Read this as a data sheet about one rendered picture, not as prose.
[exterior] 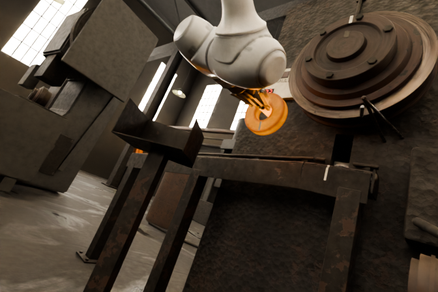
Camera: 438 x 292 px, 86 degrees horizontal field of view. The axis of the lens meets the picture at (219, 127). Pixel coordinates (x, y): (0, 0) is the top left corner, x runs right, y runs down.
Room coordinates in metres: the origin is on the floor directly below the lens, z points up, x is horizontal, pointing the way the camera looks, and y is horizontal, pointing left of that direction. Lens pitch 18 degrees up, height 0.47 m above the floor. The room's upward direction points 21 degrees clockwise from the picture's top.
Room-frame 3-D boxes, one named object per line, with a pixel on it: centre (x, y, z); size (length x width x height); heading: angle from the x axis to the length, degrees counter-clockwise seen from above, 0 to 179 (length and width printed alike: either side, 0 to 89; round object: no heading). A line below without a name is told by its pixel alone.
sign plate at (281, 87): (1.04, -0.23, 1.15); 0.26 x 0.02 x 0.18; 44
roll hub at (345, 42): (0.65, -0.31, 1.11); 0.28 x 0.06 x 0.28; 44
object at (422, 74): (0.72, -0.38, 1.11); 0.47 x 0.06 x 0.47; 44
